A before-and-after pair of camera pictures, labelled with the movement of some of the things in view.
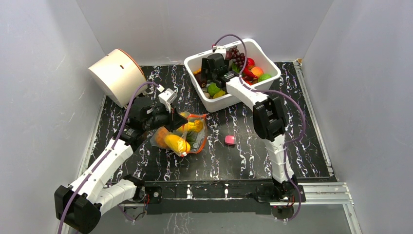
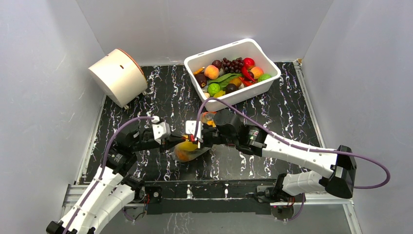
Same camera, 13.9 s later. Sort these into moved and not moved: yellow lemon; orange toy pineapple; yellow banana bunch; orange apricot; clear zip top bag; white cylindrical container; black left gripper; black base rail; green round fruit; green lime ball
Moved: orange toy pineapple; clear zip top bag; yellow banana bunch; black left gripper
Not moved: black base rail; yellow lemon; green round fruit; orange apricot; green lime ball; white cylindrical container
